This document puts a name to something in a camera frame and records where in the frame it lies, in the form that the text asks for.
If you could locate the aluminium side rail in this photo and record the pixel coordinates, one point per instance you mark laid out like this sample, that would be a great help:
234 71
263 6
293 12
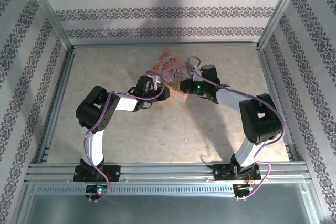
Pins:
273 77
59 98

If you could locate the aluminium corner post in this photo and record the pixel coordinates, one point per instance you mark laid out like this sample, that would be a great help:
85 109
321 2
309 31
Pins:
50 6
281 9

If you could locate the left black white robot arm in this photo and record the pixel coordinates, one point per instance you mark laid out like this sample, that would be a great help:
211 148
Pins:
97 108

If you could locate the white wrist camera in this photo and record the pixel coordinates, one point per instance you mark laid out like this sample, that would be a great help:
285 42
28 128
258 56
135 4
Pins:
157 81
194 72

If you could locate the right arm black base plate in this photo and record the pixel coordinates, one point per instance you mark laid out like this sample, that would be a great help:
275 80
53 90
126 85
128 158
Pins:
221 172

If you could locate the aluminium wall-foot rail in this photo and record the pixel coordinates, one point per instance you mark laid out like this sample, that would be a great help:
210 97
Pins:
162 44

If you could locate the grey metal sheet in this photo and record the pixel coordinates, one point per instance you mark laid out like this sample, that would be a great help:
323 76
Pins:
168 208

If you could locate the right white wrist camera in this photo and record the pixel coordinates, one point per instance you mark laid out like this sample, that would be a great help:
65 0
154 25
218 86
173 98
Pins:
194 72

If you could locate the pink illustrated tin box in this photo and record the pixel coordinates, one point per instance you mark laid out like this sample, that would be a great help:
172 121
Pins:
170 72

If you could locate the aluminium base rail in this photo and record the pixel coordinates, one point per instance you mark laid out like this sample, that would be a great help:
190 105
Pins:
168 171

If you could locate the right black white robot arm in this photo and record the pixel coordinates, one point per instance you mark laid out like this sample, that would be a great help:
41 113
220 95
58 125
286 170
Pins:
262 119

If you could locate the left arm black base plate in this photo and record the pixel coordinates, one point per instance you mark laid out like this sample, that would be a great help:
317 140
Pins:
115 172

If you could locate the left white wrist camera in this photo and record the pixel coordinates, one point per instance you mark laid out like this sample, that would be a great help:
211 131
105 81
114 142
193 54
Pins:
157 81

